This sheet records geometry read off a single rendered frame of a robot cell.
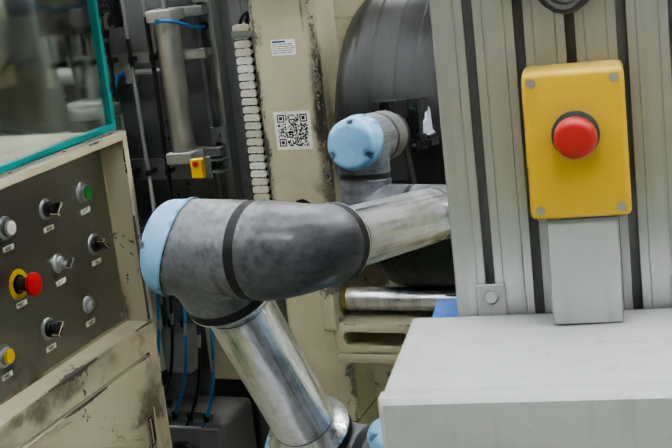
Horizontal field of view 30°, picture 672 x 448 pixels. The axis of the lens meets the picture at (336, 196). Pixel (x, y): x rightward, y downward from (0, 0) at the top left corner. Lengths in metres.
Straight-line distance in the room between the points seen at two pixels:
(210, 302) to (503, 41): 0.51
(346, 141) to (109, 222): 0.76
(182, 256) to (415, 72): 0.80
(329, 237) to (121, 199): 1.03
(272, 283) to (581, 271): 0.39
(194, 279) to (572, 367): 0.53
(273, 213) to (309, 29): 1.00
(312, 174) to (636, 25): 1.35
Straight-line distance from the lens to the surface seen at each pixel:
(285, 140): 2.42
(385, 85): 2.13
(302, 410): 1.63
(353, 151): 1.75
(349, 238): 1.42
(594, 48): 1.15
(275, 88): 2.41
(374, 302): 2.36
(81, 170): 2.32
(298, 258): 1.39
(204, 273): 1.43
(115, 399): 2.33
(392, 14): 2.21
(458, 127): 1.17
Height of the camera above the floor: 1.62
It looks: 13 degrees down
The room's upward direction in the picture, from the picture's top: 6 degrees counter-clockwise
